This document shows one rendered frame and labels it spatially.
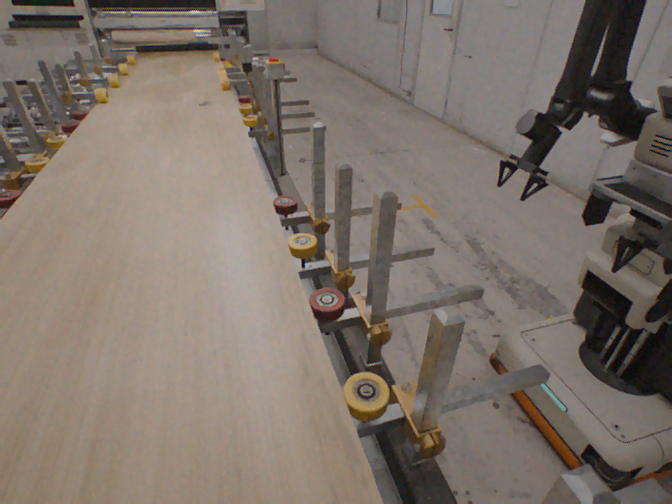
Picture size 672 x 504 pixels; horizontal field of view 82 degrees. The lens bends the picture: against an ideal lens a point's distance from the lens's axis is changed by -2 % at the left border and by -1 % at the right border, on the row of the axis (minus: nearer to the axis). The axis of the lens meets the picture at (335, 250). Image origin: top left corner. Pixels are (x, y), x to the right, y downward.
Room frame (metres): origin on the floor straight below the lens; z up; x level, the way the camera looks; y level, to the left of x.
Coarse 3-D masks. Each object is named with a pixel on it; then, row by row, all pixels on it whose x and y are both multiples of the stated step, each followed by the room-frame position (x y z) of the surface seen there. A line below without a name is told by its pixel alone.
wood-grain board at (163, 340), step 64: (192, 64) 3.82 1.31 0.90; (128, 128) 1.92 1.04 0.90; (192, 128) 1.92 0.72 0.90; (64, 192) 1.20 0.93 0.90; (128, 192) 1.20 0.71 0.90; (192, 192) 1.21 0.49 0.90; (256, 192) 1.21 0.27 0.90; (0, 256) 0.82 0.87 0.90; (64, 256) 0.82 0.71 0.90; (128, 256) 0.83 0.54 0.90; (192, 256) 0.83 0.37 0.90; (256, 256) 0.83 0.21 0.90; (0, 320) 0.59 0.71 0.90; (64, 320) 0.59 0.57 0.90; (128, 320) 0.59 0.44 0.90; (192, 320) 0.59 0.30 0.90; (256, 320) 0.60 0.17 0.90; (0, 384) 0.43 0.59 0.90; (64, 384) 0.43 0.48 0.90; (128, 384) 0.43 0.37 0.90; (192, 384) 0.43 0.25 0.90; (256, 384) 0.44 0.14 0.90; (320, 384) 0.44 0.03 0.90; (0, 448) 0.32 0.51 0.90; (64, 448) 0.32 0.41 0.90; (128, 448) 0.32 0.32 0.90; (192, 448) 0.32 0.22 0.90; (256, 448) 0.32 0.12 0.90; (320, 448) 0.32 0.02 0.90
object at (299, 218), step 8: (352, 208) 1.20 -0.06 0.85; (360, 208) 1.20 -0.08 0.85; (368, 208) 1.21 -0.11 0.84; (400, 208) 1.25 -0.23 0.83; (280, 216) 1.14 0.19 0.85; (288, 216) 1.14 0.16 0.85; (296, 216) 1.14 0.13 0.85; (304, 216) 1.14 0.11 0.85; (328, 216) 1.17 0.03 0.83; (352, 216) 1.19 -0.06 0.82; (280, 224) 1.13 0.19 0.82; (288, 224) 1.12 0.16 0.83; (296, 224) 1.13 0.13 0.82
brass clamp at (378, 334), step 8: (352, 296) 0.73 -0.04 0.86; (352, 304) 0.72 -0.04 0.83; (360, 304) 0.70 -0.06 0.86; (360, 312) 0.67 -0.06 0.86; (368, 328) 0.62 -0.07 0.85; (376, 328) 0.62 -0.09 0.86; (384, 328) 0.62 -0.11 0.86; (368, 336) 0.61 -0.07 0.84; (376, 336) 0.61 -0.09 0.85; (384, 336) 0.61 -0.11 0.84; (376, 344) 0.61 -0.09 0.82; (384, 344) 0.61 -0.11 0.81
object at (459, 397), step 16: (528, 368) 0.55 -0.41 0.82; (544, 368) 0.55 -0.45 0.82; (480, 384) 0.50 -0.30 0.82; (496, 384) 0.51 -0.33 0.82; (512, 384) 0.51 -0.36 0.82; (528, 384) 0.52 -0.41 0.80; (448, 400) 0.47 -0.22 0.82; (464, 400) 0.47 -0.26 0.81; (480, 400) 0.48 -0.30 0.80; (384, 416) 0.43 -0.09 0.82; (400, 416) 0.43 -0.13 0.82; (368, 432) 0.41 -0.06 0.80
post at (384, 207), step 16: (384, 192) 0.64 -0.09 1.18; (384, 208) 0.64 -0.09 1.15; (384, 224) 0.64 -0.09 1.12; (384, 240) 0.64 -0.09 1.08; (384, 256) 0.64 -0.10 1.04; (368, 272) 0.66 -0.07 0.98; (384, 272) 0.64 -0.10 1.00; (368, 288) 0.66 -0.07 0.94; (384, 288) 0.64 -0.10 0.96; (368, 304) 0.65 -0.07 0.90; (384, 304) 0.64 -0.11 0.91; (368, 320) 0.64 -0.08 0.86; (384, 320) 0.64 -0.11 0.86; (368, 352) 0.63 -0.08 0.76
